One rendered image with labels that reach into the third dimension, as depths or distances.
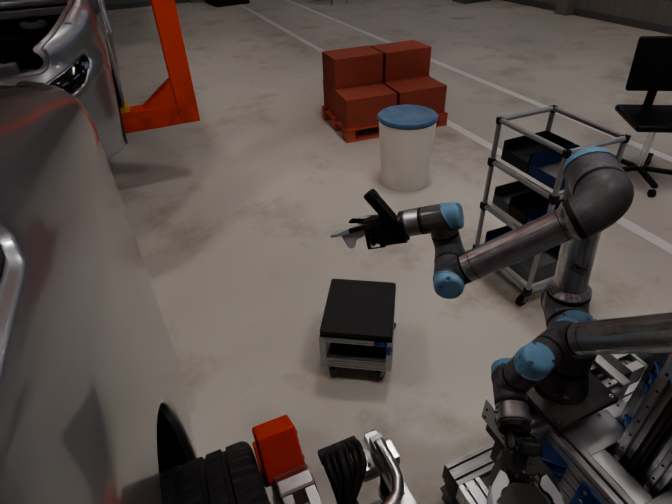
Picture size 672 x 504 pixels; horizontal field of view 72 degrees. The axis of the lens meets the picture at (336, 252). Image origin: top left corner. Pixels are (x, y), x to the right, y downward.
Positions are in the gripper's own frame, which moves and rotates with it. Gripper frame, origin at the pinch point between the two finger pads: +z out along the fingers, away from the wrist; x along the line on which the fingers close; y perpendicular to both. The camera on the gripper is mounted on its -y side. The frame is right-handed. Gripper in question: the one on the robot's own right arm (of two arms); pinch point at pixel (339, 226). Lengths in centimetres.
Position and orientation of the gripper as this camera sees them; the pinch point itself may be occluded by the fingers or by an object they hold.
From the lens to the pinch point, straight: 137.0
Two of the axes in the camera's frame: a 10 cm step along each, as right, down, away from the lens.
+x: 3.7, -3.2, 8.7
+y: 2.5, 9.4, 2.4
